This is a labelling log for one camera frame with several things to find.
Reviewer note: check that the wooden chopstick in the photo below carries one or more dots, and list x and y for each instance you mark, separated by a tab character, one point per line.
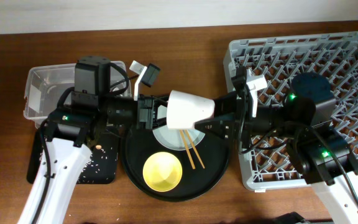
194	148
187	149

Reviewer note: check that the food scraps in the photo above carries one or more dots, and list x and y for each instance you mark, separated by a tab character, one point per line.
101	167

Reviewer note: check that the clear plastic bin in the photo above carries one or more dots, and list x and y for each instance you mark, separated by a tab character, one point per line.
42	87

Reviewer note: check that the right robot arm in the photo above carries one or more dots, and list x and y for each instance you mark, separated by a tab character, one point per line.
328	149

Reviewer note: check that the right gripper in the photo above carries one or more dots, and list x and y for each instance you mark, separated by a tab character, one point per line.
243	121

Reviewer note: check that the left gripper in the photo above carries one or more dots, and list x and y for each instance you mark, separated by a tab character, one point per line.
145	115

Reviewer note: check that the light grey plate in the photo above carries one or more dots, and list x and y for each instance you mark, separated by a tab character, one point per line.
171	139

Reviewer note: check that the grey dishwasher rack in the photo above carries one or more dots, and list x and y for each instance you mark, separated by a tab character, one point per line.
279	60

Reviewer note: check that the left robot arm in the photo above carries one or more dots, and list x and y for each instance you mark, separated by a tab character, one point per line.
72	130

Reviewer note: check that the right wooden chopstick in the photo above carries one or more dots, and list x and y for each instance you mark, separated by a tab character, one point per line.
194	148

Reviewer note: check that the round black tray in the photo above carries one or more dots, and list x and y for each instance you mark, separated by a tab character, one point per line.
138	145

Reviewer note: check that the pink cup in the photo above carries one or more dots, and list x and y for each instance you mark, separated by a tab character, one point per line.
185	109

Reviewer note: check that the yellow bowl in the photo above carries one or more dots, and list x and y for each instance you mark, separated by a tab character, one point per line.
162	172

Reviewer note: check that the left wooden chopstick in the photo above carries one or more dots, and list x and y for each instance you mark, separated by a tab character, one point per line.
187	149

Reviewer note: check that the black rectangular tray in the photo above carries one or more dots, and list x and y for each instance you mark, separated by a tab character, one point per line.
111	135

